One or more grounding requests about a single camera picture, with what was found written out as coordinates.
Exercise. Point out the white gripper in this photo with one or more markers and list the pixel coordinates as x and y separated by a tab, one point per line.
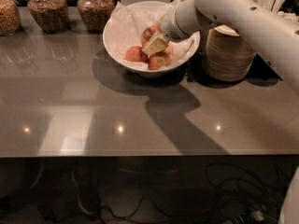
169	26

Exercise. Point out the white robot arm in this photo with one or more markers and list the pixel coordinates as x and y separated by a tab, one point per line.
275	39

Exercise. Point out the right hidden apple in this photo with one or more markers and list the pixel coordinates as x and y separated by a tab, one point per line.
168	50

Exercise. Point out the front yellow red apple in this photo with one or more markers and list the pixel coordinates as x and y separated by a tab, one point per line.
159	59

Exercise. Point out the left red apple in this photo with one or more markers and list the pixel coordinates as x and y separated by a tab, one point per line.
135	54

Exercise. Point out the white ceramic bowl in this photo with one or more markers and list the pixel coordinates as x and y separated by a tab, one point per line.
112	34

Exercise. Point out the white paper bowl liner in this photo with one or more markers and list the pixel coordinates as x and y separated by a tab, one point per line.
127	25

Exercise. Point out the rear stack of paper bowls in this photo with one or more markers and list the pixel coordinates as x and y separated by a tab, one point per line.
203	40

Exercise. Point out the stack of paper bowls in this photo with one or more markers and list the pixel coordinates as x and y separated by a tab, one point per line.
203	40
227	56

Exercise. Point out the right glass jar of grains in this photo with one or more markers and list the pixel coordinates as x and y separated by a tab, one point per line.
95	13

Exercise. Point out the glass jar of grains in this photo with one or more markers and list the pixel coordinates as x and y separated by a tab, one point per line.
50	15
10	20
95	13

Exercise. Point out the front stack of paper bowls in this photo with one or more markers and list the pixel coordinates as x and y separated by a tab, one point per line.
227	56

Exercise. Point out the middle glass jar of grains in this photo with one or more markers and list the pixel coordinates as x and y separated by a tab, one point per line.
50	15

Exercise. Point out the left glass jar of grains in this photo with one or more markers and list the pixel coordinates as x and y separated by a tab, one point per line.
10	20

